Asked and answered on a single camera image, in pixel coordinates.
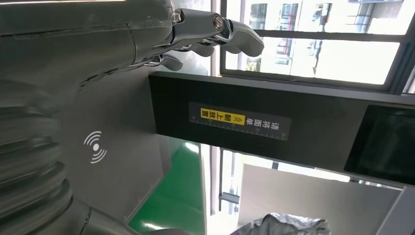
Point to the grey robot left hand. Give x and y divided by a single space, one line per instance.
81 39

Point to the grey package with red print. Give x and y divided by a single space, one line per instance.
278 225

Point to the green conveyor belt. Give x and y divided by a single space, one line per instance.
175 194

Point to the black inbound scanner machine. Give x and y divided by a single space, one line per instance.
324 129

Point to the black machine display screen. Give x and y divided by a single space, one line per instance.
385 146

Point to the black and yellow label sticker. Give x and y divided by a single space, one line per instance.
240 120

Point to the dark framed window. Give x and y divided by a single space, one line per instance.
324 34

